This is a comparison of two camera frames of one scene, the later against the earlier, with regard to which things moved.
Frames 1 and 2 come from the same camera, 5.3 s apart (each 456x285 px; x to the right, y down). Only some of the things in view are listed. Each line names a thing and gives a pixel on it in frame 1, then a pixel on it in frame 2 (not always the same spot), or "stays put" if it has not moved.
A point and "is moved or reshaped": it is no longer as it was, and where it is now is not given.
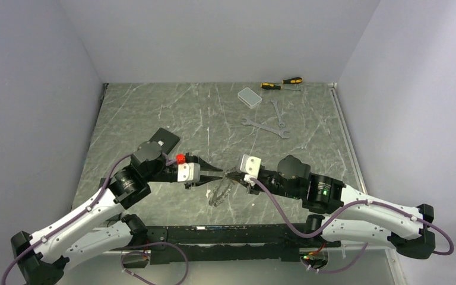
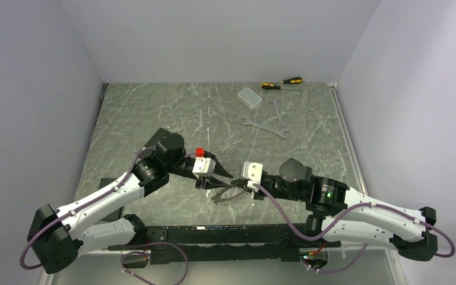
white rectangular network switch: [249, 98] stays put
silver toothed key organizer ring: [214, 200] is moved or reshaped
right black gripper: [239, 177] stays put
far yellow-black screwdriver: [293, 80] stays put
